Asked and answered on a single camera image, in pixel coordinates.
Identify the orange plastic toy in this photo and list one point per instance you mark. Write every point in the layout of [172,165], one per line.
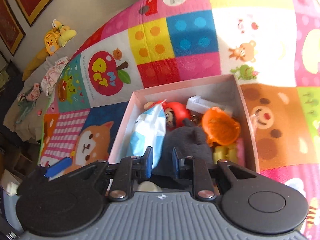
[220,126]

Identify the colourful patchwork play mat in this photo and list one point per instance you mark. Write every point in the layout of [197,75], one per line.
[190,47]

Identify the black plush toy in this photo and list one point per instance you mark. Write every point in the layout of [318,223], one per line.
[185,140]

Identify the pale yellow plush toy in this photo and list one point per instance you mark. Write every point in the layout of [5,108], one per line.
[66,35]

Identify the pink cardboard box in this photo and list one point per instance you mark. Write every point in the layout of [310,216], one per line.
[175,92]

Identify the yellow long cushion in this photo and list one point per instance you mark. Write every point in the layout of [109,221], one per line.
[33,65]

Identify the small pink object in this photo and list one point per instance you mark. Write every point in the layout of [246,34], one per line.
[38,112]

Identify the blue white tissue packet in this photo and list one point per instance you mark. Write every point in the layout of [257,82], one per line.
[147,130]

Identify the beige sofa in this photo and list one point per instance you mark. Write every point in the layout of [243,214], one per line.
[27,125]

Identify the pink baby doll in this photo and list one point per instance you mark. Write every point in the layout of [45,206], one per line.
[31,93]

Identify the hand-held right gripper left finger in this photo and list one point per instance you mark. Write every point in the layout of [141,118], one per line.
[148,161]

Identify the pink white cloth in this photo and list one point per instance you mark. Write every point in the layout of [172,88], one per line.
[53,76]

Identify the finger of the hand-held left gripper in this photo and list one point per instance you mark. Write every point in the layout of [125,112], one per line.
[60,166]

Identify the yellow striped plush toy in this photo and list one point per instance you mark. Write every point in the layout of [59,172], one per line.
[52,43]

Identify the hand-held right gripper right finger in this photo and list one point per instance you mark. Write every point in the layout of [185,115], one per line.
[176,162]

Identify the red hooded figurine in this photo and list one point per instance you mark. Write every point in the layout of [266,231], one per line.
[175,108]

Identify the yellow and pink toy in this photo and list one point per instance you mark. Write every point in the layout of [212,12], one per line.
[222,153]

